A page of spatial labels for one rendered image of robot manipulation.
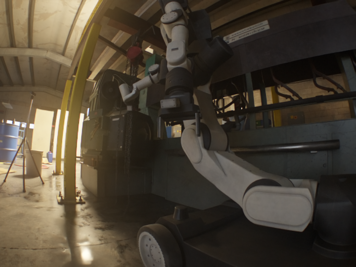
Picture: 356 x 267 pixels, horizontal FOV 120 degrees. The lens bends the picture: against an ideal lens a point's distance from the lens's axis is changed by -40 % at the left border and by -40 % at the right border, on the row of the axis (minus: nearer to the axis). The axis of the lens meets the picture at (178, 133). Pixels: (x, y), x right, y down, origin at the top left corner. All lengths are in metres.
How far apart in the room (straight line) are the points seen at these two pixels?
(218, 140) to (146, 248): 0.48
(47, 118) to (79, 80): 6.06
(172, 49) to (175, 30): 0.14
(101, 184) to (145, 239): 1.12
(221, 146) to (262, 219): 0.34
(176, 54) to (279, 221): 0.56
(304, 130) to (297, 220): 0.68
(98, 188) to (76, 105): 0.77
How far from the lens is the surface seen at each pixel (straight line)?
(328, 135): 1.05
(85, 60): 1.66
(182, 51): 0.56
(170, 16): 0.76
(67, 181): 1.47
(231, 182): 0.57
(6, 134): 4.46
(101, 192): 1.68
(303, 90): 6.28
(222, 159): 0.59
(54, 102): 15.90
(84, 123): 2.04
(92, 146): 1.83
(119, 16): 1.91
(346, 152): 1.05
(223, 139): 0.68
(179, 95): 0.49
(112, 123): 1.62
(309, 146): 0.95
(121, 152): 1.52
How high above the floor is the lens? 0.41
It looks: 8 degrees up
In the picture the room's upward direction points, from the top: 2 degrees clockwise
